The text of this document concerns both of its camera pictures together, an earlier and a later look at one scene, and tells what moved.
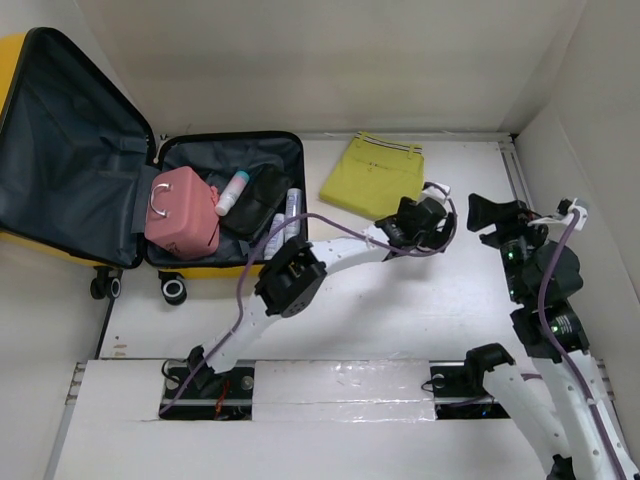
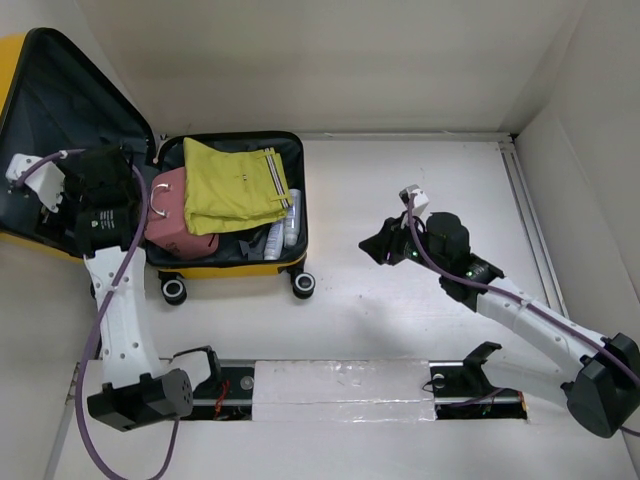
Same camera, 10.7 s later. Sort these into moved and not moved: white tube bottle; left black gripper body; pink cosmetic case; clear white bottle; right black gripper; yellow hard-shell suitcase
Moved: left black gripper body; right black gripper
Not moved: clear white bottle; pink cosmetic case; white tube bottle; yellow hard-shell suitcase
